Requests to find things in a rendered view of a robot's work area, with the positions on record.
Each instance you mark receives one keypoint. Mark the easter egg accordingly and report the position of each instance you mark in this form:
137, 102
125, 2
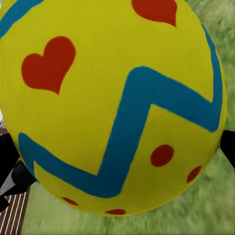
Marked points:
116, 107

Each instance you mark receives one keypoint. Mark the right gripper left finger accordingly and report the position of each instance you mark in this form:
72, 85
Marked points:
8, 157

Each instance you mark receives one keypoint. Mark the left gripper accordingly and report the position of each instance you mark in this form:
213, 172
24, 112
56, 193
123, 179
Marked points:
26, 174

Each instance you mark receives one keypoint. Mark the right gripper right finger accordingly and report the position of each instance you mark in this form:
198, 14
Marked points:
227, 145

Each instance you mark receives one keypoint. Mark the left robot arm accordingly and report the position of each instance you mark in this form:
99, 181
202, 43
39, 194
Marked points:
17, 182

